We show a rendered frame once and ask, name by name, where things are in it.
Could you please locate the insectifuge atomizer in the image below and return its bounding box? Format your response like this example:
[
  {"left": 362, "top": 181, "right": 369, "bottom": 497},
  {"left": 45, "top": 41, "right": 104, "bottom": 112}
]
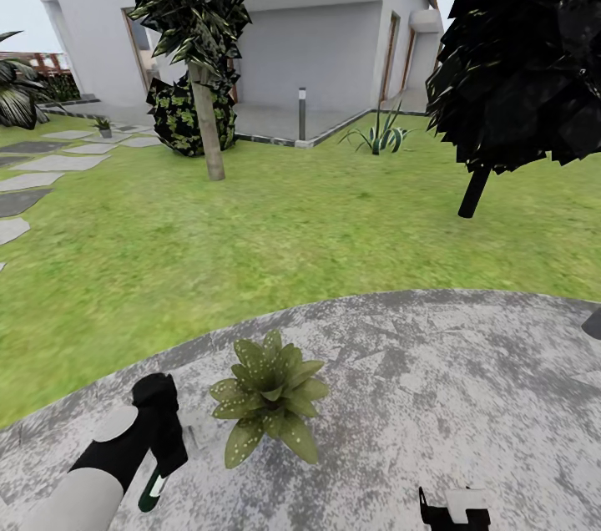
[{"left": 139, "top": 466, "right": 171, "bottom": 513}]

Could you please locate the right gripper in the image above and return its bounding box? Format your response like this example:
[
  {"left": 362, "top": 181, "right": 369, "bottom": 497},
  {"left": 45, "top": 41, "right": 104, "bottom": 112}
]
[{"left": 419, "top": 487, "right": 491, "bottom": 531}]

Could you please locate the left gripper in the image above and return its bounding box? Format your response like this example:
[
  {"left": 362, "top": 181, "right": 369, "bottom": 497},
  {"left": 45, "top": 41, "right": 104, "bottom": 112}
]
[{"left": 150, "top": 417, "right": 189, "bottom": 478}]

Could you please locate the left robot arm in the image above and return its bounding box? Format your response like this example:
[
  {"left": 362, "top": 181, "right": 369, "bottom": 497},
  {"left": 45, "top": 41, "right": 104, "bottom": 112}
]
[{"left": 20, "top": 372, "right": 211, "bottom": 531}]

